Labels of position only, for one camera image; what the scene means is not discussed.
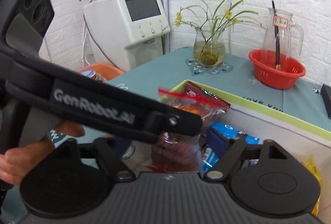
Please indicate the dark red snack packet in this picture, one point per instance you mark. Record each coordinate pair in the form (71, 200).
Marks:
(194, 90)

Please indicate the clear glass pitcher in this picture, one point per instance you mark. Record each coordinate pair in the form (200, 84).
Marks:
(291, 34)

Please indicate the black straw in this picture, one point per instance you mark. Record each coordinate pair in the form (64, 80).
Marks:
(276, 33)

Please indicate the red plastic basket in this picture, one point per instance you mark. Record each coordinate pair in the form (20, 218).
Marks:
(282, 77)

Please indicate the white machine with screen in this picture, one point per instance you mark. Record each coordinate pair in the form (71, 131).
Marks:
(127, 33)

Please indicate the blue snack bag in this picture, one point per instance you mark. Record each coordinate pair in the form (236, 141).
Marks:
(216, 141)

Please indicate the black rectangular box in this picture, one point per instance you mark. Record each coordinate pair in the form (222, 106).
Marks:
(326, 95)

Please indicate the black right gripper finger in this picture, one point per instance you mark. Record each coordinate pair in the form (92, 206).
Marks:
(176, 121)

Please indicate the bare left hand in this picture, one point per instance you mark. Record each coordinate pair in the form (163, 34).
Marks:
(16, 163)

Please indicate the green cardboard snack box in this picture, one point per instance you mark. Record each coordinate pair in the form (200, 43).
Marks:
(186, 199)

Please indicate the teal tablecloth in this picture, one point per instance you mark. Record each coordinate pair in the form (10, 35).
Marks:
(272, 187)

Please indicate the glass vase with plant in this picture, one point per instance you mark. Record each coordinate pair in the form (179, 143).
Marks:
(210, 26)

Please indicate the clear red snack bag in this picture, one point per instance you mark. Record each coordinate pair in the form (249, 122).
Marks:
(179, 148)

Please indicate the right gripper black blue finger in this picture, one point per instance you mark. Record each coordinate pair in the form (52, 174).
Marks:
(103, 151)
(229, 155)

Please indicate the orange plastic basin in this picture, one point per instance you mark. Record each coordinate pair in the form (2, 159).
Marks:
(100, 72)

